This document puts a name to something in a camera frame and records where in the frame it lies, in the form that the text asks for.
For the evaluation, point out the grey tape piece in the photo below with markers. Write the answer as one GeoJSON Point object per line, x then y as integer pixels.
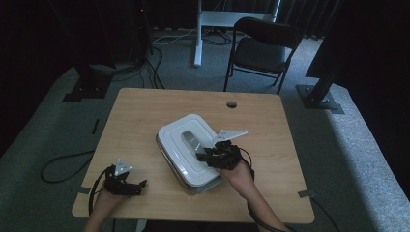
{"type": "Point", "coordinates": [84, 190]}
{"type": "Point", "coordinates": [306, 193]}

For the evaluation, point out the black folding chair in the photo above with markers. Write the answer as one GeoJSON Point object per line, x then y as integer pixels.
{"type": "Point", "coordinates": [261, 53]}

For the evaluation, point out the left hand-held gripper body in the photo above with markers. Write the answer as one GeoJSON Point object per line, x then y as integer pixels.
{"type": "Point", "coordinates": [117, 185]}

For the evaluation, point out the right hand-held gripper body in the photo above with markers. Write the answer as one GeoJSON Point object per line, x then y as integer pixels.
{"type": "Point", "coordinates": [227, 156]}

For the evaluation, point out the black metal stand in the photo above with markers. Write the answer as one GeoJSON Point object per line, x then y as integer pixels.
{"type": "Point", "coordinates": [88, 87]}
{"type": "Point", "coordinates": [314, 96]}

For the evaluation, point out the white desk frame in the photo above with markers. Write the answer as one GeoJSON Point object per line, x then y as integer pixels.
{"type": "Point", "coordinates": [225, 18]}

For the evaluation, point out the person's left hand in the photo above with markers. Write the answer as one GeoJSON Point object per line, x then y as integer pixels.
{"type": "Point", "coordinates": [106, 201]}

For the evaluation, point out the black tape strip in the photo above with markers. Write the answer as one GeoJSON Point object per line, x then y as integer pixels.
{"type": "Point", "coordinates": [95, 126]}

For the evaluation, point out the person's right hand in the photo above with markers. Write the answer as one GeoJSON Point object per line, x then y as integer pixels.
{"type": "Point", "coordinates": [240, 180]}

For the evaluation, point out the dark equipment rack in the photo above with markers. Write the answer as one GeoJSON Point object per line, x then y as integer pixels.
{"type": "Point", "coordinates": [129, 32]}

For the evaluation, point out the dark curtain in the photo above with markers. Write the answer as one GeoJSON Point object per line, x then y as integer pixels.
{"type": "Point", "coordinates": [380, 80]}
{"type": "Point", "coordinates": [306, 16]}

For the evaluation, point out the grey translucent storage box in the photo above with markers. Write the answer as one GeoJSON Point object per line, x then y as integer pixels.
{"type": "Point", "coordinates": [206, 188]}

